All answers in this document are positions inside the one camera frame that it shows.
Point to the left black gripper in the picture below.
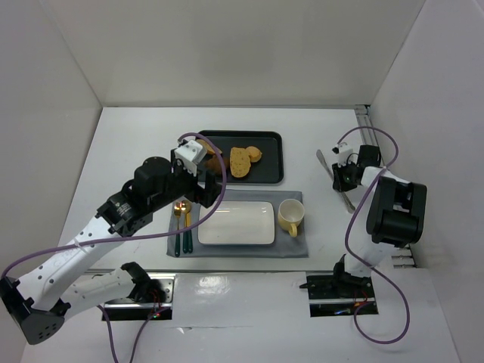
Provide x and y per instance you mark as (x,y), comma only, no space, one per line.
(206,190)

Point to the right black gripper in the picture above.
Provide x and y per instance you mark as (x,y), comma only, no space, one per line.
(339,179)

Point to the metal tongs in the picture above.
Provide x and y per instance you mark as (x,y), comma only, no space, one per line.
(347,202)

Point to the crusty bread slice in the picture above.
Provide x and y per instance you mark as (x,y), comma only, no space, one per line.
(209,149)

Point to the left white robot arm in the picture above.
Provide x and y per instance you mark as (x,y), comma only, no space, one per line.
(42,300)

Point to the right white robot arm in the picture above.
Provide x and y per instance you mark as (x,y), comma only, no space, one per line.
(394,210)

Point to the round brown bread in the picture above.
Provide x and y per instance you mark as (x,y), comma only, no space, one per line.
(215,166)

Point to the seeded bread slice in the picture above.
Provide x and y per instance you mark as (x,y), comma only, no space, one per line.
(239,162)

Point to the small orange bread roll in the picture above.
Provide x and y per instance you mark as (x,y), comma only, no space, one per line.
(254,154)

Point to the white rectangular plate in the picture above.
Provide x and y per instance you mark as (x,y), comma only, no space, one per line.
(239,223)

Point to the black baking tray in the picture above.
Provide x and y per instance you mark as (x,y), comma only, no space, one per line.
(269,170)

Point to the yellow mug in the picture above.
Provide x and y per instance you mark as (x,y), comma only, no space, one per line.
(290,214)

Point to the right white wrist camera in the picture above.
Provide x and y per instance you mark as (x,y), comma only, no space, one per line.
(344,153)

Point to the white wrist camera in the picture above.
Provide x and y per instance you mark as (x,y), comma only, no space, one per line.
(190,153)
(344,153)

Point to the gold spoon green handle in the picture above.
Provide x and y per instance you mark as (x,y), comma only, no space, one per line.
(187,245)

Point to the gold fork green handle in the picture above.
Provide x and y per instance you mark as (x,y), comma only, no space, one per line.
(177,215)

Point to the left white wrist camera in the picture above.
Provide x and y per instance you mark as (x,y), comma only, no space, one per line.
(190,153)

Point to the aluminium rail frame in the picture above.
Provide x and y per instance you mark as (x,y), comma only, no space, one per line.
(402,258)

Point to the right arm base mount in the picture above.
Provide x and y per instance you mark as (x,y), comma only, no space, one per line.
(329,291)

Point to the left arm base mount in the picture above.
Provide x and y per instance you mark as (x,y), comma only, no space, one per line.
(151,295)

